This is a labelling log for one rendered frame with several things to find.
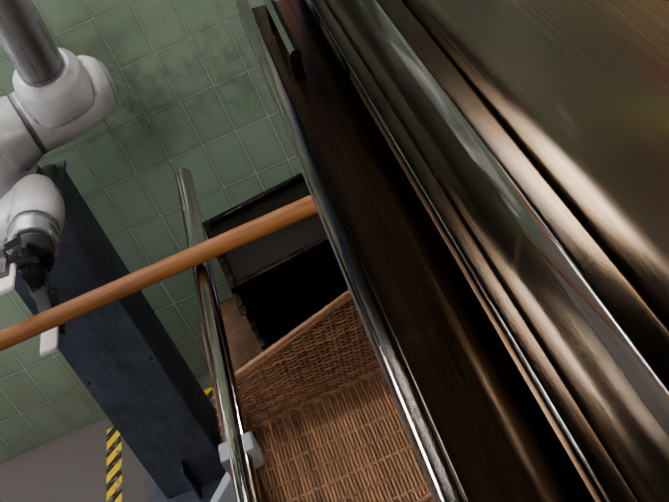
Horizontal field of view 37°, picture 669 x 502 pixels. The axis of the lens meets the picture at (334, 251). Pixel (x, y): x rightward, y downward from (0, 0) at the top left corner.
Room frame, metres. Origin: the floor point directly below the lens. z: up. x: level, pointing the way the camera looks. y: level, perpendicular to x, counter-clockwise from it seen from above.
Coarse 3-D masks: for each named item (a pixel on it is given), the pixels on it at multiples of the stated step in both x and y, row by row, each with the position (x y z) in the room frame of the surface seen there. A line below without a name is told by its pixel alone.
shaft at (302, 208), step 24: (264, 216) 1.31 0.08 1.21; (288, 216) 1.29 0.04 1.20; (216, 240) 1.30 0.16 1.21; (240, 240) 1.29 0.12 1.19; (168, 264) 1.30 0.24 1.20; (192, 264) 1.30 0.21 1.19; (120, 288) 1.31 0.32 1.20; (144, 288) 1.31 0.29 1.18; (48, 312) 1.32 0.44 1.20; (72, 312) 1.31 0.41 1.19; (0, 336) 1.32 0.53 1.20; (24, 336) 1.31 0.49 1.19
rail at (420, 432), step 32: (256, 32) 1.44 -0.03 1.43; (288, 96) 1.21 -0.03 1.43; (288, 128) 1.12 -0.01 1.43; (320, 192) 0.95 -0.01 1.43; (352, 256) 0.82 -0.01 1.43; (352, 288) 0.77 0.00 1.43; (384, 320) 0.71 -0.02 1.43; (384, 352) 0.67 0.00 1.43; (416, 384) 0.61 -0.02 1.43; (416, 416) 0.58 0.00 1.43; (448, 480) 0.50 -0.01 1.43
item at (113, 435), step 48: (96, 240) 2.15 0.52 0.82; (96, 288) 2.05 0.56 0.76; (96, 336) 2.05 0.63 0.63; (144, 336) 2.06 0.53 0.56; (96, 384) 2.06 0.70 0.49; (144, 384) 2.05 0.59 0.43; (192, 384) 2.18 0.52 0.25; (144, 432) 2.05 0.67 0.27; (192, 432) 2.05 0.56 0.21; (192, 480) 2.03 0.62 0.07
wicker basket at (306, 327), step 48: (288, 336) 1.55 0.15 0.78; (336, 336) 1.55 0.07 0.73; (240, 384) 1.55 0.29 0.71; (288, 384) 1.55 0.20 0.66; (336, 384) 1.55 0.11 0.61; (384, 384) 1.51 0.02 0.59; (288, 432) 1.50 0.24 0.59; (336, 432) 1.44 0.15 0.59; (384, 432) 1.38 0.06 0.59; (288, 480) 1.38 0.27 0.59; (336, 480) 1.32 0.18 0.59; (384, 480) 1.27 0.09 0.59
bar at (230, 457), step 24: (192, 192) 1.54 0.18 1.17; (192, 216) 1.46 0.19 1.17; (192, 240) 1.38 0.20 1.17; (216, 312) 1.18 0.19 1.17; (216, 336) 1.13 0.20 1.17; (216, 360) 1.08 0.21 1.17; (216, 384) 1.03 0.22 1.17; (240, 408) 0.98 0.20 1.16; (240, 432) 0.93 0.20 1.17; (240, 456) 0.89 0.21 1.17; (240, 480) 0.85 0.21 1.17
